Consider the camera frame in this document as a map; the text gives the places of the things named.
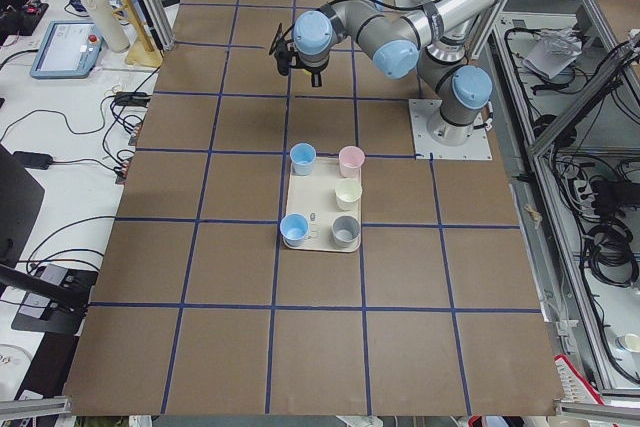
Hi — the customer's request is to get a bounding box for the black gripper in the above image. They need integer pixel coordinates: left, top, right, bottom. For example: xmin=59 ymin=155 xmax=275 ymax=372
xmin=298 ymin=54 xmax=330 ymax=88

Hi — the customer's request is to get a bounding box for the blue plastic cup near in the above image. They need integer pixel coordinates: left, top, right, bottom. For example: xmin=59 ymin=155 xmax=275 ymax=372
xmin=289 ymin=142 xmax=316 ymax=176

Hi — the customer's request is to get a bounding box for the blue plastic cup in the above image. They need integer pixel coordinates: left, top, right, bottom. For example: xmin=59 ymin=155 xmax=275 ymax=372
xmin=279 ymin=213 xmax=309 ymax=247
xmin=289 ymin=142 xmax=316 ymax=176

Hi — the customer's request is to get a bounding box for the pink plastic cup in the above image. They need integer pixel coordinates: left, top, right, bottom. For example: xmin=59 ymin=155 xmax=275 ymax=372
xmin=338 ymin=145 xmax=366 ymax=178

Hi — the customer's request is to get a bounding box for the pale yellow plastic cup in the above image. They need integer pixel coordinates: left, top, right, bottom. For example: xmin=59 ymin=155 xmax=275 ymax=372
xmin=334 ymin=178 xmax=363 ymax=211

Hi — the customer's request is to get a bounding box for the blue plastic cup far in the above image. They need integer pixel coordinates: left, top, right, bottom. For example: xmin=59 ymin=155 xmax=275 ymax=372
xmin=279 ymin=213 xmax=309 ymax=247

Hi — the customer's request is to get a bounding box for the grey plastic cup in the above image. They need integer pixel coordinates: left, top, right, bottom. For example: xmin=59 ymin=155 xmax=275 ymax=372
xmin=331 ymin=215 xmax=361 ymax=248

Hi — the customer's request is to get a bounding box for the cream serving tray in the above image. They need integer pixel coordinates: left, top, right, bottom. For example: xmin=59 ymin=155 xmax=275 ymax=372
xmin=283 ymin=157 xmax=361 ymax=253

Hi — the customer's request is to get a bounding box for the wooden mug tree stand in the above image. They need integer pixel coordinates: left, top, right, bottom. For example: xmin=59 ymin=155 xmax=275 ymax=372
xmin=115 ymin=0 xmax=163 ymax=68

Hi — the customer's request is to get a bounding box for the white thermos bottle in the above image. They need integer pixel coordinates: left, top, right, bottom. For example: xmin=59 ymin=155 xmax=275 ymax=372
xmin=80 ymin=0 xmax=130 ymax=53

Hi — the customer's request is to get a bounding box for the blue teach pendant upper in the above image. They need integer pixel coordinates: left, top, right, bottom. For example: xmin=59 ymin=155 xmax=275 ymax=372
xmin=30 ymin=21 xmax=103 ymax=79

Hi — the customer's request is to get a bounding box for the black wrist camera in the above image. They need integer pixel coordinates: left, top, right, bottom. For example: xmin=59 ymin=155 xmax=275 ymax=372
xmin=269 ymin=24 xmax=294 ymax=76

